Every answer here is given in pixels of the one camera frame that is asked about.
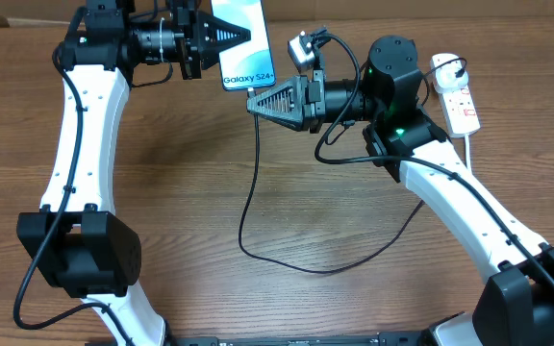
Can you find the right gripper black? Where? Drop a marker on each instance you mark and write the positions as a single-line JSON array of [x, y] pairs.
[[313, 111]]

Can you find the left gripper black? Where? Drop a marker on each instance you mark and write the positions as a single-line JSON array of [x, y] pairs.
[[212, 28]]

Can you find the Samsung Galaxy smartphone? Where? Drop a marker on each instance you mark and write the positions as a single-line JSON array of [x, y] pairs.
[[248, 64]]

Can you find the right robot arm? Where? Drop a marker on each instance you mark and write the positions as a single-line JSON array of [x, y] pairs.
[[515, 264]]

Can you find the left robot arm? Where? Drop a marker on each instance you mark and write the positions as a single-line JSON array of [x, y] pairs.
[[74, 239]]

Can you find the white charger plug adapter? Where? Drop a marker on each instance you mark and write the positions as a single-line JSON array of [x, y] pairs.
[[445, 68]]

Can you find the brown cardboard backdrop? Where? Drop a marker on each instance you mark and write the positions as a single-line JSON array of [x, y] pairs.
[[33, 12]]

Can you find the white power strip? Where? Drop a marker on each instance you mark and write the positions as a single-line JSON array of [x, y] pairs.
[[459, 112]]

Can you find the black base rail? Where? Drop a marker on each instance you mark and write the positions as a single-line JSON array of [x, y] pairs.
[[296, 341]]

